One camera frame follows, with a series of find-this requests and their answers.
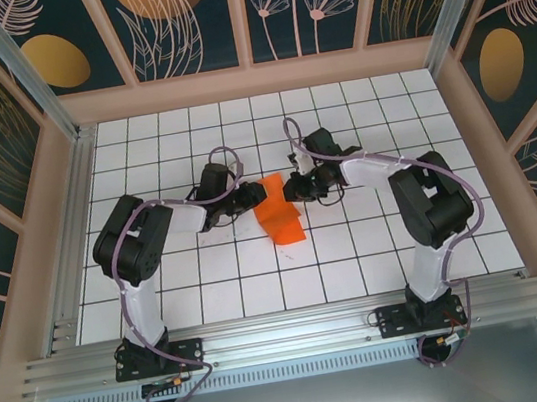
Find aluminium mounting rail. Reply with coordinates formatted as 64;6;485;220
13;269;537;402

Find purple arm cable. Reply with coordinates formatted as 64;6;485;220
93;143;281;402
281;90;506;387

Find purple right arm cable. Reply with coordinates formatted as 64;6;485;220
281;90;506;387

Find orange square paper sheet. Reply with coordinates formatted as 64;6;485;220
247;168;309;251

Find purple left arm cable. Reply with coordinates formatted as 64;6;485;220
93;143;281;402

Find slotted grey cable duct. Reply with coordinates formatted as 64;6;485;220
44;342;428;402

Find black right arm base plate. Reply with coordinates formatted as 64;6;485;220
373;292;468;341

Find aluminium side rail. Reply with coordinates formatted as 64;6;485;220
10;124;130;358

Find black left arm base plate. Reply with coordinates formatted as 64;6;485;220
112;335;209;384

